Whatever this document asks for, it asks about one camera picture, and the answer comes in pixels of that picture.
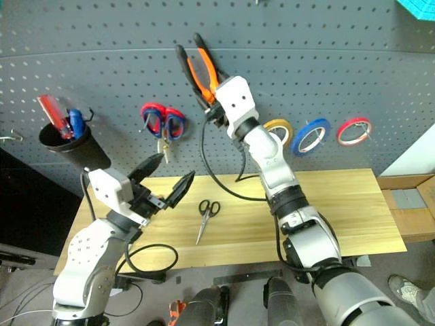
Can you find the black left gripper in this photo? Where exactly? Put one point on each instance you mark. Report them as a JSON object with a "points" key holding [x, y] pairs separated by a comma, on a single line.
{"points": [[144, 203]]}

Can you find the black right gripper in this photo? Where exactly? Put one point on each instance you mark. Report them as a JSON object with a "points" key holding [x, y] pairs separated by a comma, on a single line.
{"points": [[217, 115]]}

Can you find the orange and black pliers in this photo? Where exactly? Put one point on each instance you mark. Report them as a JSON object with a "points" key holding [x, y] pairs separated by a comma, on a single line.
{"points": [[205, 64]]}

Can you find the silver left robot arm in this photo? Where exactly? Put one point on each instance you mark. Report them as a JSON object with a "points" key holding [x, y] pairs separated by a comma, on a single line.
{"points": [[88, 251]]}

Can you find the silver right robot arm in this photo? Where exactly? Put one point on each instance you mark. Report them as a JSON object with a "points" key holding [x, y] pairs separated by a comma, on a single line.
{"points": [[272, 153]]}

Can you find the yellow tape roll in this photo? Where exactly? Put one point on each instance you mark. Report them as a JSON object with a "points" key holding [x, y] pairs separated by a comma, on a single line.
{"points": [[289, 127]]}

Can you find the black pegboard hook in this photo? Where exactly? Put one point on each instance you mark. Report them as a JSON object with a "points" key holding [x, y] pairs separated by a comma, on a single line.
{"points": [[90, 114]]}

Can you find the blue tape roll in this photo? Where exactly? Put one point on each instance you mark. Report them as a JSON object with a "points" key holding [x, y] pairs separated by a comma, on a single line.
{"points": [[299, 141]]}

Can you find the dark grey pegboard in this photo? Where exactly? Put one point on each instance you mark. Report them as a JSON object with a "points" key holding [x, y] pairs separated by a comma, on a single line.
{"points": [[102, 51]]}

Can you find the red tape roll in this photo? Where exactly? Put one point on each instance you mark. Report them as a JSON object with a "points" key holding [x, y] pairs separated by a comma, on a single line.
{"points": [[343, 127]]}

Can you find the silver pegboard hook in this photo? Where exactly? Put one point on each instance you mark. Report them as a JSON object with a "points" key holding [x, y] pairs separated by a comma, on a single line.
{"points": [[16, 136]]}

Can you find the red and blue scissors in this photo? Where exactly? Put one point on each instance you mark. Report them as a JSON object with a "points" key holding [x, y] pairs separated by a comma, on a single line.
{"points": [[171, 113]]}

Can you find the small black scissors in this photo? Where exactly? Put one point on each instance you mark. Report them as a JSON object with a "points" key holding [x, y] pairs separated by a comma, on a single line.
{"points": [[204, 222]]}

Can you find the black cone tool cup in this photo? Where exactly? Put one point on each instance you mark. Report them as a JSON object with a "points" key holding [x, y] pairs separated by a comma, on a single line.
{"points": [[81, 153]]}

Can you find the black metal floor bar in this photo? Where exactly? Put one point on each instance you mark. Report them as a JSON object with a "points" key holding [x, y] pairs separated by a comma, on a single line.
{"points": [[248, 276]]}

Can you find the orange and black object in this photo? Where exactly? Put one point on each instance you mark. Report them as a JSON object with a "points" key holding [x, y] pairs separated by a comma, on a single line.
{"points": [[175, 309]]}

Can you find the dark rounded shape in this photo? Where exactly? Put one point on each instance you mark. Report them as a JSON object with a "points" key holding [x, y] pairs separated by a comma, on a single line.
{"points": [[204, 305], [282, 302]]}

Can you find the black cabinet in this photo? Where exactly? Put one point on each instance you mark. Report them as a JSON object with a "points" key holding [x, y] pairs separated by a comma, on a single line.
{"points": [[30, 203]]}

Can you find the white panel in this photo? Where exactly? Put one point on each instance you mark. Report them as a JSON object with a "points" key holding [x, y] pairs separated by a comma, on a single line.
{"points": [[414, 156]]}

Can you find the teal mesh object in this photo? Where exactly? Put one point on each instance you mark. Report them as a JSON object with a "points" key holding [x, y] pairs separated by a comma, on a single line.
{"points": [[418, 8]]}

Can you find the brown cardboard box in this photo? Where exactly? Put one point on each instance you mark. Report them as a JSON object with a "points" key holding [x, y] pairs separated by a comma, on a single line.
{"points": [[413, 220]]}

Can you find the grey shoe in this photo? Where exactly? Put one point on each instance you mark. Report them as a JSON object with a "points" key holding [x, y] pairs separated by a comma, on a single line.
{"points": [[406, 292]]}

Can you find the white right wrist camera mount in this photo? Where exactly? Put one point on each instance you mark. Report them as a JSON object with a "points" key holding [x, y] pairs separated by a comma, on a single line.
{"points": [[234, 98]]}

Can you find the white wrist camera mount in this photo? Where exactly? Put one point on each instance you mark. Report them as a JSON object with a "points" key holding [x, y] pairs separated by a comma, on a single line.
{"points": [[108, 185], [234, 98]]}

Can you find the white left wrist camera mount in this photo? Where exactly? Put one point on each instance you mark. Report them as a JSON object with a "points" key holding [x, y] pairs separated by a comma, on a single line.
{"points": [[108, 185]]}

